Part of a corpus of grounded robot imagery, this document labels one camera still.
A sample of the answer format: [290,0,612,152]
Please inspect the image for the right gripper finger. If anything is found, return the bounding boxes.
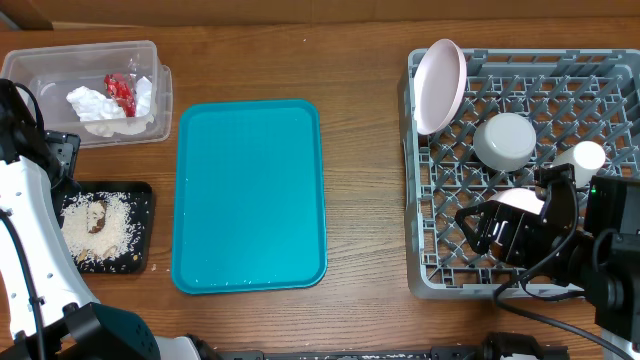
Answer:
[454,201,510,254]
[534,163,578,231]

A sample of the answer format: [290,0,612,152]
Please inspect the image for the white cup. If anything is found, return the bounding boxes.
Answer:
[552,141,606,188]

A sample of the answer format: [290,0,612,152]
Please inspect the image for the white tissue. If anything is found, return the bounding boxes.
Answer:
[66,75,153,137]

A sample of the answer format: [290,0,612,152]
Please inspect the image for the grey bowl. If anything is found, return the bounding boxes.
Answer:
[473,113,536,172]

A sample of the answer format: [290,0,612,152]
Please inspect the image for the red snack wrapper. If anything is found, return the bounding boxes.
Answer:
[104,73,136,117]

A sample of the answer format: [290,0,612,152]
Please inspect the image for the food scraps rice pile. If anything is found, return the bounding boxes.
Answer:
[61,192,144,262]

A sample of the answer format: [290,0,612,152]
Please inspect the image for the black rectangular tray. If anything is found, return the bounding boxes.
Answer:
[53,181,155,274]

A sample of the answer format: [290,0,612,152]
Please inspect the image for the large pink plate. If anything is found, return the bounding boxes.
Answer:
[413,39,467,135]

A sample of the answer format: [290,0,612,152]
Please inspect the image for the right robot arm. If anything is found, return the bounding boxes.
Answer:
[455,164,639,359]

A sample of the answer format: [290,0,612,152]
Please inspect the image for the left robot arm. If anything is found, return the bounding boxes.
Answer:
[1,79,216,359]

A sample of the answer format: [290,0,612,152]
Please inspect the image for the grey dishwasher rack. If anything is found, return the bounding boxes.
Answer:
[399,49,639,299]

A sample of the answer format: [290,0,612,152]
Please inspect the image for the clear plastic storage bin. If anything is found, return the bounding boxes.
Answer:
[1,40,173,148]

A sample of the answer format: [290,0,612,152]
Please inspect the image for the cardboard backdrop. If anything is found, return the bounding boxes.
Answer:
[1,0,639,30]

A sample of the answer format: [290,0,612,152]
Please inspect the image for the teal serving tray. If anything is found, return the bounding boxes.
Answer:
[171,99,328,295]

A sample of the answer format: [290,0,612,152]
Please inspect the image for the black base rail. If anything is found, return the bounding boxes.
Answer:
[199,332,571,360]

